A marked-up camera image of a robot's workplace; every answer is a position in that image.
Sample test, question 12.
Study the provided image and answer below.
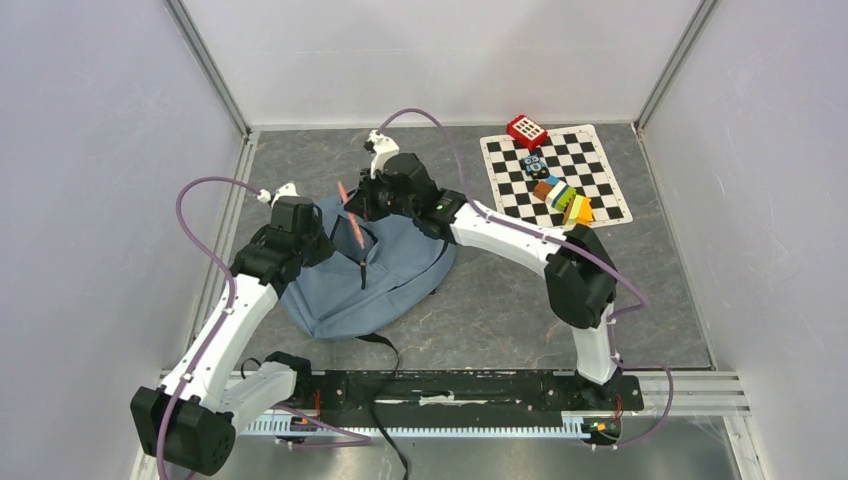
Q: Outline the checkered chess board mat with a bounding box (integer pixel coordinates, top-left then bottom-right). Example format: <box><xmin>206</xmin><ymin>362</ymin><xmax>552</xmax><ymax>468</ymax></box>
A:
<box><xmin>480</xmin><ymin>124</ymin><xmax>633</xmax><ymax>228</ymax></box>

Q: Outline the orange yellow block toy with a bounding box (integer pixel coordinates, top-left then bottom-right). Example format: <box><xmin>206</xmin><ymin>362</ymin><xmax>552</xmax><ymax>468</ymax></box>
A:
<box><xmin>564</xmin><ymin>195</ymin><xmax>594</xmax><ymax>229</ymax></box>

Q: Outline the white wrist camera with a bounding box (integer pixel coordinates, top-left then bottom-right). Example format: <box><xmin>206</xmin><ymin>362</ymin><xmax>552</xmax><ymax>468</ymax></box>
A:
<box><xmin>363</xmin><ymin>130</ymin><xmax>400</xmax><ymax>179</ymax></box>
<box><xmin>256</xmin><ymin>182</ymin><xmax>298</xmax><ymax>207</ymax></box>

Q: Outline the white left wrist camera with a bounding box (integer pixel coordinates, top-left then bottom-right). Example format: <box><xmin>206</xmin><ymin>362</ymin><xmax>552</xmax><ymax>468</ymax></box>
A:
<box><xmin>256</xmin><ymin>182</ymin><xmax>298</xmax><ymax>207</ymax></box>

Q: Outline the purple cable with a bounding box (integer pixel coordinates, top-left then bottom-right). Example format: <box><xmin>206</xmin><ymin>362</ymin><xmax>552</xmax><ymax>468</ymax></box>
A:
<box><xmin>155</xmin><ymin>176</ymin><xmax>372</xmax><ymax>480</ymax></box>
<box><xmin>377</xmin><ymin>107</ymin><xmax>676</xmax><ymax>452</ymax></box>

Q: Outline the blue student backpack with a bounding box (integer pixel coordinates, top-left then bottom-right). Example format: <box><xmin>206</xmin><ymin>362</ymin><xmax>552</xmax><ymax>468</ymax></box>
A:
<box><xmin>281</xmin><ymin>195</ymin><xmax>456</xmax><ymax>348</ymax></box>

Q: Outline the red calculator toy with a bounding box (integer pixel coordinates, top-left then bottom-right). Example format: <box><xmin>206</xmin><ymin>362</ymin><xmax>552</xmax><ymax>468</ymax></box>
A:
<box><xmin>506</xmin><ymin>114</ymin><xmax>548</xmax><ymax>150</ymax></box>

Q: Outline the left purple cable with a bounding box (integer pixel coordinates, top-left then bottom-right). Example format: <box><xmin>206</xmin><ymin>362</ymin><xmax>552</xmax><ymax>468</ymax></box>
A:
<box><xmin>155</xmin><ymin>176</ymin><xmax>372</xmax><ymax>480</ymax></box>

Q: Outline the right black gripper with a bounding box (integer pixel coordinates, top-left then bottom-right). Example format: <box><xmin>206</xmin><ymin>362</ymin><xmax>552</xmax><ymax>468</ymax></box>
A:
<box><xmin>348</xmin><ymin>164</ymin><xmax>418</xmax><ymax>222</ymax></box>

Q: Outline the blue robot toy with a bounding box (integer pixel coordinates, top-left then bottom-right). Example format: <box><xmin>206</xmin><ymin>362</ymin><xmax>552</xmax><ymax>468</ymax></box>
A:
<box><xmin>520</xmin><ymin>155</ymin><xmax>550</xmax><ymax>180</ymax></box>

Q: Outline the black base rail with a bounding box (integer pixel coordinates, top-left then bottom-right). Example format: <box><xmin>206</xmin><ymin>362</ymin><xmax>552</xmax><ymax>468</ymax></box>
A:
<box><xmin>285</xmin><ymin>370</ymin><xmax>645</xmax><ymax>429</ymax></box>

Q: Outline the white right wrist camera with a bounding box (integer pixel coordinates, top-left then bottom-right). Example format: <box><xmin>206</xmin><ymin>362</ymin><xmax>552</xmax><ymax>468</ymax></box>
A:
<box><xmin>363</xmin><ymin>130</ymin><xmax>400</xmax><ymax>179</ymax></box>

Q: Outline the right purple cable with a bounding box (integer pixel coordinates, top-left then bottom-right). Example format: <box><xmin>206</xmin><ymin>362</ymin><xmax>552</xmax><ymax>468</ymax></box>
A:
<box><xmin>377</xmin><ymin>107</ymin><xmax>676</xmax><ymax>452</ymax></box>

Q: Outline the orange pencil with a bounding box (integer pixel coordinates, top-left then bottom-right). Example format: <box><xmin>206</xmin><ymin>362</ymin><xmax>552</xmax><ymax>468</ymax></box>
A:
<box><xmin>337</xmin><ymin>181</ymin><xmax>365</xmax><ymax>249</ymax></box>

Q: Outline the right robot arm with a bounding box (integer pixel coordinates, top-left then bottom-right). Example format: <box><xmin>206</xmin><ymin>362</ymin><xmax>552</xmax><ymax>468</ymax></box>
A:
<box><xmin>344</xmin><ymin>153</ymin><xmax>620</xmax><ymax>408</ymax></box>

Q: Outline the colourful block stack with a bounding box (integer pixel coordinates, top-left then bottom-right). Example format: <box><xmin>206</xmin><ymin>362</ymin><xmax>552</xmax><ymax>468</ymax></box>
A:
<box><xmin>532</xmin><ymin>176</ymin><xmax>578</xmax><ymax>213</ymax></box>

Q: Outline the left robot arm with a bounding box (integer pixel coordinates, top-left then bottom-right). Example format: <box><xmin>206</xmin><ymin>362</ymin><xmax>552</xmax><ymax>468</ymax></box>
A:
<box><xmin>130</xmin><ymin>195</ymin><xmax>335</xmax><ymax>479</ymax></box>

